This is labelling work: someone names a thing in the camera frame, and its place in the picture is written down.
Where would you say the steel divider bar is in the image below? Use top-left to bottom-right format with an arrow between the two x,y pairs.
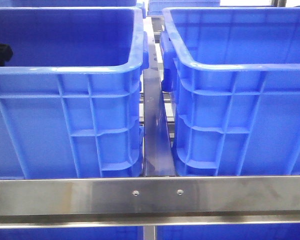
143,42 -> 176,177

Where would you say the stainless steel rack rail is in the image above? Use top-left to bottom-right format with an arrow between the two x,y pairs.
0,176 -> 300,229

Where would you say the blue plastic bin with buttons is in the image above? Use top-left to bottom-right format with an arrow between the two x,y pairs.
0,7 -> 149,180

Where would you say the distant blue crates row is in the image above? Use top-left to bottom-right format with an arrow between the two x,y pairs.
3,0 -> 300,16

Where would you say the blue plastic bin at left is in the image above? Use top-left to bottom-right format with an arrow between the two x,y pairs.
161,7 -> 300,176

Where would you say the blue bin lower shelf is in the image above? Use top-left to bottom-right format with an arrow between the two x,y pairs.
0,223 -> 300,240

